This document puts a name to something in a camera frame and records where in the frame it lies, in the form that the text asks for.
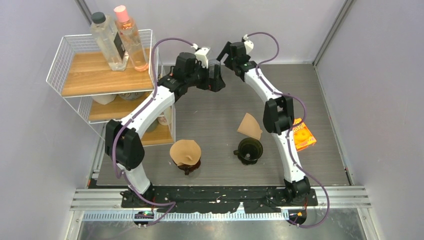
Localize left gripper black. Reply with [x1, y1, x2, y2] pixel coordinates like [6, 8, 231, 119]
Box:
[185, 61, 225, 92]

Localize brown paper coffee filter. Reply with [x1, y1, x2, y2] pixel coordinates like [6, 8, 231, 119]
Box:
[237, 112, 263, 141]
[169, 139, 202, 166]

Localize brown plastic coffee dripper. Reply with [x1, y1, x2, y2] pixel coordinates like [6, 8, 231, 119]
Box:
[174, 159, 201, 176]

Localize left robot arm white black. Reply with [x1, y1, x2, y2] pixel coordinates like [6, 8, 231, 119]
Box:
[104, 52, 225, 207]

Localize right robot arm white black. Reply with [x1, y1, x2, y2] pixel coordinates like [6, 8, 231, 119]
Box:
[217, 40, 311, 205]

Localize dark green coffee dripper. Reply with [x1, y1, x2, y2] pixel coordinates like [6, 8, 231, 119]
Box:
[233, 137, 263, 165]

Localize grey plastic measuring cup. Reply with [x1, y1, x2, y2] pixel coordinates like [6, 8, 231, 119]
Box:
[208, 59, 221, 68]

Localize round tin on shelf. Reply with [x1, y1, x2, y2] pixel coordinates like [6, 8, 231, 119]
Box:
[118, 91, 145, 101]

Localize pink bottle pink cap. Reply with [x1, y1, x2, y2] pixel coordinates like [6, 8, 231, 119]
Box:
[113, 5, 149, 72]

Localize orange Scrub Daddy sponge package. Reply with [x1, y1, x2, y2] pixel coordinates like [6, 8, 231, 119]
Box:
[292, 122, 317, 152]

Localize clear bottle black cap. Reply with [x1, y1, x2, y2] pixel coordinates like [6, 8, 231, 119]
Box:
[90, 12, 129, 71]

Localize white jug on shelf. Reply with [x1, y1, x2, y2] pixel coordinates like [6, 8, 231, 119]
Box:
[91, 94, 117, 105]

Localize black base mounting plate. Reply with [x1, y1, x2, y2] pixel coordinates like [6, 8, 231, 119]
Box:
[120, 186, 318, 214]

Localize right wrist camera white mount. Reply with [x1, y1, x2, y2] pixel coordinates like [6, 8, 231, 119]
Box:
[241, 34, 254, 55]

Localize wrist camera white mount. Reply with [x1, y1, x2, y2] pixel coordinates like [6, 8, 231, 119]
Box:
[241, 34, 254, 55]
[191, 43, 211, 69]

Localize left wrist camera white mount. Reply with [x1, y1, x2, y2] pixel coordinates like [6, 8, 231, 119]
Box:
[191, 43, 211, 69]

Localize white wire shelf rack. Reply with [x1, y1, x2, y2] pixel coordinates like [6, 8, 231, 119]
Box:
[46, 34, 164, 139]

